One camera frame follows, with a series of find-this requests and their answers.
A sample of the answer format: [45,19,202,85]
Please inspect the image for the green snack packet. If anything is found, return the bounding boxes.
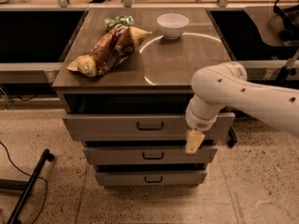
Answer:
[105,15,134,31]

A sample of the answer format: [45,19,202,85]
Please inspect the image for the brown yellow chip bag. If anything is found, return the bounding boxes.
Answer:
[67,24,150,77]

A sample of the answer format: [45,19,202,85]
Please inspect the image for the black headphones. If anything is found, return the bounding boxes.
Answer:
[273,0,299,39]

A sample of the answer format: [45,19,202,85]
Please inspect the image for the black stand leg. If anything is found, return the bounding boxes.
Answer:
[0,149,54,224]

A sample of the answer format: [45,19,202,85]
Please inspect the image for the white bowl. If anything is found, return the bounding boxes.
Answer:
[157,13,189,39]

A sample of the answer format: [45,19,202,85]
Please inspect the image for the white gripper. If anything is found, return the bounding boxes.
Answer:
[185,95,223,154]

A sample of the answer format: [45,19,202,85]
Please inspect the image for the grey drawer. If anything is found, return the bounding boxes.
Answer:
[62,111,236,142]
[83,146,217,165]
[95,171,207,186]

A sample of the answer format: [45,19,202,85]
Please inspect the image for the grey drawer cabinet wooden top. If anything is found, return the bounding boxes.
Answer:
[53,8,235,173]

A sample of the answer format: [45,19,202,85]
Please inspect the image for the black caster wheel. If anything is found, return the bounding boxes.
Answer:
[228,128,237,147]

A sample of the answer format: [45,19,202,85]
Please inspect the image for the black floor cable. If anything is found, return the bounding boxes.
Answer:
[0,141,49,224]

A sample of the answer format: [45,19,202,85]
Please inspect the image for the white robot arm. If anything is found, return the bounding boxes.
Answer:
[185,62,299,154]

